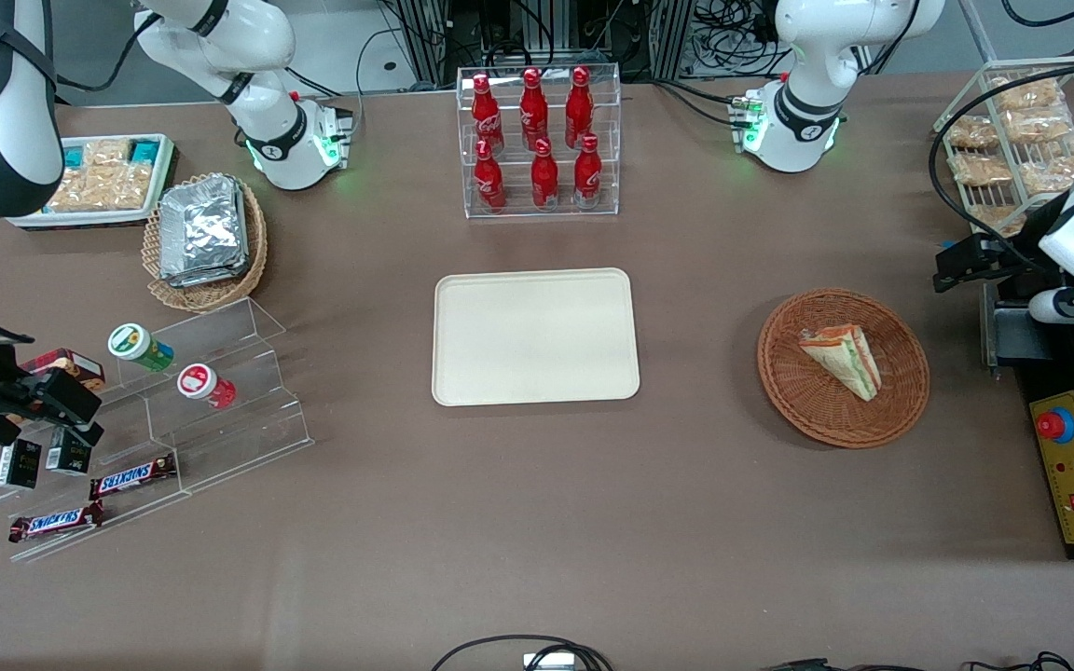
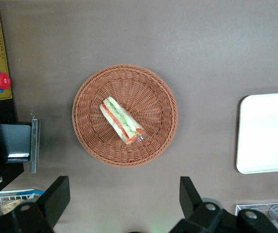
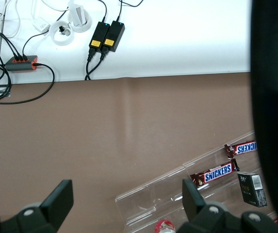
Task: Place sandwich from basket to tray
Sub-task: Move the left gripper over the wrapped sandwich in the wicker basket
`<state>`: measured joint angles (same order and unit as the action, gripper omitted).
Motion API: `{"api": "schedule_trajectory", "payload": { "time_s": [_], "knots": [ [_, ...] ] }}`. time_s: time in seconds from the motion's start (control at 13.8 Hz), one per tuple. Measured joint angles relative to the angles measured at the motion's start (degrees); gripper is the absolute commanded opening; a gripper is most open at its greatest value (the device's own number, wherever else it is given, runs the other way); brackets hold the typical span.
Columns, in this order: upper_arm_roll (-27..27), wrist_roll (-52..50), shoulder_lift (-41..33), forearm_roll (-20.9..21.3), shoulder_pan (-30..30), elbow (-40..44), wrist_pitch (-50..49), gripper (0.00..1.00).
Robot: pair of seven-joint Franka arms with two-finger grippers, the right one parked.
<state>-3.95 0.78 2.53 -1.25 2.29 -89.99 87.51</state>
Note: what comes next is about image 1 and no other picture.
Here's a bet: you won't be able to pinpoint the clear cracker pack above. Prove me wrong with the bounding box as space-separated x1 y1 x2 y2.
103 163 154 208
46 166 109 211
82 140 132 169

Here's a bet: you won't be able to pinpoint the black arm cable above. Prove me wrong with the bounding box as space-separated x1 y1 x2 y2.
928 56 1074 281
52 9 165 94

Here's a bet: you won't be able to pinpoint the black looped cable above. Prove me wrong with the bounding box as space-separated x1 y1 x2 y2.
432 634 614 671

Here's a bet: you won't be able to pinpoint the snickers chocolate bar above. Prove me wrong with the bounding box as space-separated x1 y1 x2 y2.
7 501 105 544
89 453 177 501

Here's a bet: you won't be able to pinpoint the black equipment rack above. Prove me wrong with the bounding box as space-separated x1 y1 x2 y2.
392 0 696 85

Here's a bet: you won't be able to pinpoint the white snack tray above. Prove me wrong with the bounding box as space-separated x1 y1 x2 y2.
7 133 179 230

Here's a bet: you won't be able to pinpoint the small black box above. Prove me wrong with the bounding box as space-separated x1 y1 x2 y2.
0 438 42 490
45 427 93 476

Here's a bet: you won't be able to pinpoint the green snack cup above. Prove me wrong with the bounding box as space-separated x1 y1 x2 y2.
107 322 176 374

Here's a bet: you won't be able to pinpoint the light oval wicker basket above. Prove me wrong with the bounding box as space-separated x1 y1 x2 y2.
142 172 269 313

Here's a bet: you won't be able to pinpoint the black base cables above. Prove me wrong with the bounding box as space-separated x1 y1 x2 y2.
654 79 748 127

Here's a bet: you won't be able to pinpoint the black cable bundle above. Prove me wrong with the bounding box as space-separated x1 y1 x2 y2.
761 650 1074 671

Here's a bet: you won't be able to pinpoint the round brown wicker basket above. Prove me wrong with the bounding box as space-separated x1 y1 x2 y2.
757 287 931 450

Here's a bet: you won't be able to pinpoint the clear acrylic bottle rack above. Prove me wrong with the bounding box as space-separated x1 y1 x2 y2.
456 63 623 220

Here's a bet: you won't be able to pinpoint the brown chocolate box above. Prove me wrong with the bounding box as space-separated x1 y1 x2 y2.
20 348 106 392

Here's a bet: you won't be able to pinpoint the clear acrylic step stand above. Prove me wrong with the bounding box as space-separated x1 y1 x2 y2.
0 296 316 564

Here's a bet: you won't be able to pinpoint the grey metal bracket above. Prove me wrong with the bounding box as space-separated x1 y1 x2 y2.
980 282 1053 376

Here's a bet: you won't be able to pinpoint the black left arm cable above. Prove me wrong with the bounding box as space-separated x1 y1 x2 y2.
928 56 1074 281

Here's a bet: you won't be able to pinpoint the tangled black cables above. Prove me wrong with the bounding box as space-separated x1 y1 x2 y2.
691 0 780 75

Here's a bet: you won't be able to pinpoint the black machine housing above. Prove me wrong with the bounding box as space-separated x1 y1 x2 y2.
980 280 1074 560

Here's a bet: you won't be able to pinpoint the silver foil pack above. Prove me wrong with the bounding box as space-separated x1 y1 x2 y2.
164 182 253 289
160 175 247 281

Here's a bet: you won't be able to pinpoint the beige plastic tray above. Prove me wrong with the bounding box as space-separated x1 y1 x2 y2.
432 267 640 408

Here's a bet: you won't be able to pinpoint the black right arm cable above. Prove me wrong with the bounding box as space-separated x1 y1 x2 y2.
52 9 165 94

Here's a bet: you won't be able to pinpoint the triangular sandwich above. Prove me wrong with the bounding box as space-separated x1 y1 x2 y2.
798 323 883 403

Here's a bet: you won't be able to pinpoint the red snack cup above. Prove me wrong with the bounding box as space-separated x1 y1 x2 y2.
176 363 238 410

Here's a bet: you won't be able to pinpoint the red cola bottle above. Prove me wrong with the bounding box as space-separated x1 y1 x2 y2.
519 67 550 152
564 65 595 150
573 133 604 208
471 73 506 155
530 138 561 211
473 138 507 213

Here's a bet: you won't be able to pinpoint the white wire rack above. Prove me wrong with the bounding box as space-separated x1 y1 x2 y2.
933 56 1074 251

